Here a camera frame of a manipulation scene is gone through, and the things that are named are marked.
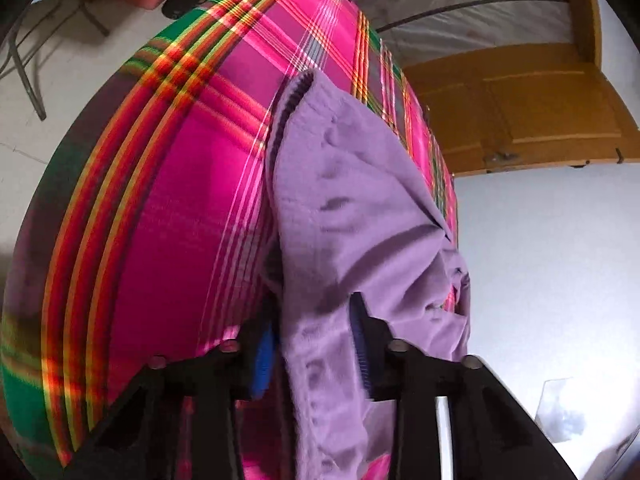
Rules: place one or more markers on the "folding side table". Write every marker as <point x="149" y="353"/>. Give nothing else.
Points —
<point x="18" y="59"/>

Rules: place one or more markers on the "pink plaid bed sheet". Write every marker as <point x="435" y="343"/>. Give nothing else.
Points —
<point x="144" y="234"/>

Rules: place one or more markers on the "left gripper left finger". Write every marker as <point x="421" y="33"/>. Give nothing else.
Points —
<point x="178" y="420"/>

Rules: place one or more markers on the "brown wooden door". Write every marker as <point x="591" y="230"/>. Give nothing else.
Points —
<point x="520" y="107"/>

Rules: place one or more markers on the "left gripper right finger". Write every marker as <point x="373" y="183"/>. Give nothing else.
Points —
<point x="453" y="420"/>

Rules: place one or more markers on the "purple fleece garment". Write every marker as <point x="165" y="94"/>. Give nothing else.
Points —
<point x="353" y="214"/>

